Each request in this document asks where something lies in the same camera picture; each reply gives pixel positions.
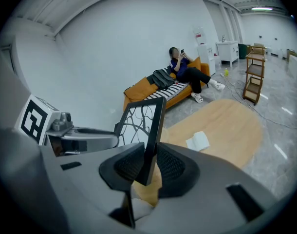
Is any orange sofa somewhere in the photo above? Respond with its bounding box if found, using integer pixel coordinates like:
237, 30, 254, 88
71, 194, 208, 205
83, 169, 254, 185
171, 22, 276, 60
123, 57, 210, 112

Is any orange pillow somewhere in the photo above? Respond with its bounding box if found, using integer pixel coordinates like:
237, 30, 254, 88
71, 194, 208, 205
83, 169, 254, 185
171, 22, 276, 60
187, 57, 202, 70
125, 76, 159, 102

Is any black white striped cushion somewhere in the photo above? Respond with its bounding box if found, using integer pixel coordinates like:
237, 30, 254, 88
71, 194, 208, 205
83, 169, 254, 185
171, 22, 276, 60
143, 81, 190, 101

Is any black framed patterned tile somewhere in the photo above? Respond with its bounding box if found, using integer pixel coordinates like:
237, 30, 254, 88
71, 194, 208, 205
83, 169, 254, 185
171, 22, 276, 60
113, 96, 167, 186

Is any white wall poster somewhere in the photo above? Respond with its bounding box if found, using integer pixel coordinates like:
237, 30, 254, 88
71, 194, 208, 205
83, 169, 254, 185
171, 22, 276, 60
193, 25, 205, 46

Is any long floor cable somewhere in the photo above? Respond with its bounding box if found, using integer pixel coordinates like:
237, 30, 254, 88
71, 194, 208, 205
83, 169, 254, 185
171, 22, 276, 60
221, 73, 297, 130

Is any white cabinet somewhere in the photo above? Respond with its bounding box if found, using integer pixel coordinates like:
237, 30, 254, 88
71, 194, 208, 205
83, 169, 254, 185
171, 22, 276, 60
216, 40, 239, 67

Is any green bin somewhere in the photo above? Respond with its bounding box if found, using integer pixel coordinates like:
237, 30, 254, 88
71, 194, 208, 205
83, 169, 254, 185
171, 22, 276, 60
238, 43, 248, 59

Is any black backpack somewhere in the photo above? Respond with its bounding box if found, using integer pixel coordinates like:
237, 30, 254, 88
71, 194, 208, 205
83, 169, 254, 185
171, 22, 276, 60
152, 69, 176, 90

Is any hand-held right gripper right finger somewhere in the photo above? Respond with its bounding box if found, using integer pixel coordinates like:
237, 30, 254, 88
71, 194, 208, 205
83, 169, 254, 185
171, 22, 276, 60
135, 142, 279, 234

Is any white water dispenser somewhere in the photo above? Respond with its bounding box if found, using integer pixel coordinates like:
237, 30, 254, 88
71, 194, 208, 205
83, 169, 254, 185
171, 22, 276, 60
196, 44, 216, 77

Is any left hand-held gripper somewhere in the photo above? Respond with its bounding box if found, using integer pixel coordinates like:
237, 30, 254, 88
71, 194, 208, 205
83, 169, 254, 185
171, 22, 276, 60
14, 94, 120, 157

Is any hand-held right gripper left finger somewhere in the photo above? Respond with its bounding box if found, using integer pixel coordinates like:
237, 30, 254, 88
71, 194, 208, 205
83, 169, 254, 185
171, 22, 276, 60
40, 142, 146, 234

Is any wooden shelf cart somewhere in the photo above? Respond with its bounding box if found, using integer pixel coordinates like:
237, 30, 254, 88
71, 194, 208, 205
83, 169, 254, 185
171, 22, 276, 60
242, 45, 266, 106

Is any white folded paper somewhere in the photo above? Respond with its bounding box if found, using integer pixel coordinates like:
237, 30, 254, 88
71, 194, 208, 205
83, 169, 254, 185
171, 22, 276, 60
186, 131, 210, 152

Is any wooden coffee table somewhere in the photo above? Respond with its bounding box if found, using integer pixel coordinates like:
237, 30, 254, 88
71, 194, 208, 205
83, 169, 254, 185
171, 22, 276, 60
132, 98, 264, 207

